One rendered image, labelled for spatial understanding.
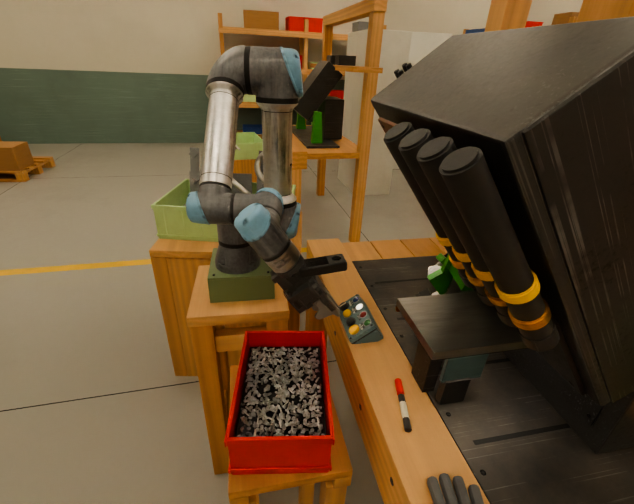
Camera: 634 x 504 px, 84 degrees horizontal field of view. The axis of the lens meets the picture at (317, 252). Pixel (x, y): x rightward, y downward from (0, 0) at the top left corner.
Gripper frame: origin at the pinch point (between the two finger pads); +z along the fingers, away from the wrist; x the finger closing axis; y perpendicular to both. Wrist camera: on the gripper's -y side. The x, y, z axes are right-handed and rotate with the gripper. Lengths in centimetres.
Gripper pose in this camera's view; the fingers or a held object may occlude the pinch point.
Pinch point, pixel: (338, 310)
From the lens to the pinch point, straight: 91.9
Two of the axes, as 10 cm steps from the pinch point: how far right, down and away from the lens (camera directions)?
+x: 2.0, 4.7, -8.6
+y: -8.3, 5.5, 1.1
